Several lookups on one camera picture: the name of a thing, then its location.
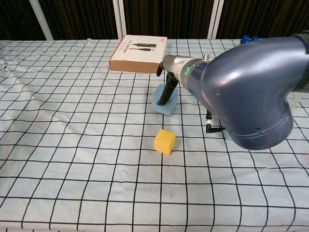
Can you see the black-checked light blue tablecloth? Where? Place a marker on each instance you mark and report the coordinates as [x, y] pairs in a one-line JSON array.
[[72, 145]]

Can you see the white partition post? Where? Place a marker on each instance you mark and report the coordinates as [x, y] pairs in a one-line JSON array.
[[42, 21], [215, 19], [120, 19]]

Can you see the dark blue toy brick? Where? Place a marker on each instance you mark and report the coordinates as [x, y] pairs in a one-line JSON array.
[[248, 39]]

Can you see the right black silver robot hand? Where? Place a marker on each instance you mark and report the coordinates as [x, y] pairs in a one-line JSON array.
[[170, 87]]

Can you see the small light blue cube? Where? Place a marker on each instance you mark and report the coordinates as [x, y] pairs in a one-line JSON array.
[[169, 110]]

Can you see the small yellow foam cube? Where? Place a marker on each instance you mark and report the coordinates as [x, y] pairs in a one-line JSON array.
[[164, 141]]

